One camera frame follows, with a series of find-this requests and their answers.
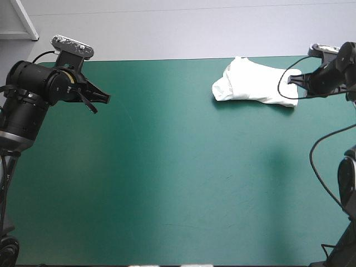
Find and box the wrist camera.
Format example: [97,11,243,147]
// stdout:
[50,34,94,61]
[308,43,342,58]

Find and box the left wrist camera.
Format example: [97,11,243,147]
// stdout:
[50,34,94,61]

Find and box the white furniture frame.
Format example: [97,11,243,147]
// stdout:
[0,0,40,42]

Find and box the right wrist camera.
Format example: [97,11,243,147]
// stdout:
[308,43,342,58]

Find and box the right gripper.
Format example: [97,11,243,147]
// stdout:
[286,57,348,98]

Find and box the black cable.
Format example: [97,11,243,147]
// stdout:
[276,55,356,100]
[32,50,60,64]
[309,123,356,214]

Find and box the white T-shirt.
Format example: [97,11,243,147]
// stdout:
[211,56,303,108]

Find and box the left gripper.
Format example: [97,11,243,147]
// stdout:
[55,51,112,114]

